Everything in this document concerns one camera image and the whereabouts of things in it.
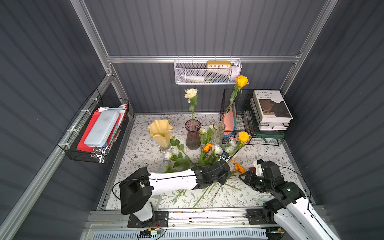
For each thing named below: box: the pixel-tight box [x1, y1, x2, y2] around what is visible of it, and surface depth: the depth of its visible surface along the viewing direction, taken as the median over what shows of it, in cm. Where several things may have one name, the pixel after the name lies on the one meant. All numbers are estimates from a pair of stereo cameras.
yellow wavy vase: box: [147, 119, 174, 150], surface depth 89 cm
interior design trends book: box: [253, 90, 294, 124], surface depth 91 cm
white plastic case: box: [84, 110, 120, 147], surface depth 71 cm
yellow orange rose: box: [222, 75, 250, 124], surface depth 82 cm
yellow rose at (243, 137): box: [230, 131, 251, 156], surface depth 87 cm
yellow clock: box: [206, 60, 232, 69], surface depth 90 cm
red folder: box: [76, 110, 122, 153], surface depth 70 cm
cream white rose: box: [184, 88, 199, 130], surface depth 84 cm
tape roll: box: [238, 131, 251, 143], surface depth 86 cm
